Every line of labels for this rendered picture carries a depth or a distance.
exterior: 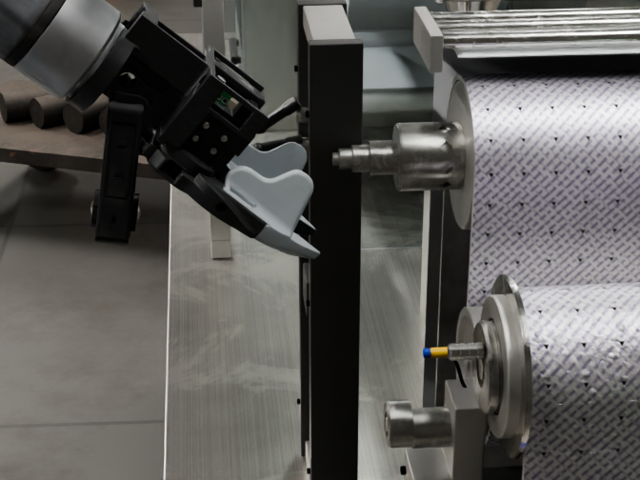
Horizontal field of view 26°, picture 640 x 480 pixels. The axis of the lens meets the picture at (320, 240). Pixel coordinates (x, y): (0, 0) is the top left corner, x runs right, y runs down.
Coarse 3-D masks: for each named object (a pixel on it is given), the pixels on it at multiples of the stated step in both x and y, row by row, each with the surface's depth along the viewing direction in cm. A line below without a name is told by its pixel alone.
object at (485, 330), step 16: (480, 320) 111; (480, 336) 111; (496, 336) 109; (496, 352) 108; (480, 368) 111; (496, 368) 107; (480, 384) 112; (496, 384) 108; (480, 400) 112; (496, 400) 108
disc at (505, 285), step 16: (496, 288) 113; (512, 288) 108; (512, 304) 108; (528, 336) 105; (528, 352) 104; (528, 368) 104; (528, 384) 104; (528, 400) 104; (528, 416) 105; (528, 432) 106; (512, 448) 109
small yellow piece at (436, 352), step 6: (432, 348) 117; (438, 348) 117; (444, 348) 117; (426, 354) 117; (432, 354) 117; (438, 354) 117; (444, 354) 117; (456, 366) 117; (462, 378) 117; (462, 384) 117
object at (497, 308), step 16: (496, 304) 109; (496, 320) 109; (512, 320) 107; (512, 336) 106; (512, 352) 106; (512, 368) 106; (512, 384) 106; (512, 400) 106; (496, 416) 110; (512, 416) 107; (496, 432) 111; (512, 432) 108
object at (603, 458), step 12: (528, 456) 108; (540, 456) 108; (552, 456) 108; (564, 456) 108; (576, 456) 108; (588, 456) 108; (600, 456) 108; (612, 456) 108; (624, 456) 108; (636, 456) 108; (528, 468) 108; (540, 468) 108; (552, 468) 108; (564, 468) 108; (576, 468) 108; (588, 468) 108; (600, 468) 109; (612, 468) 109; (624, 468) 109; (636, 468) 109
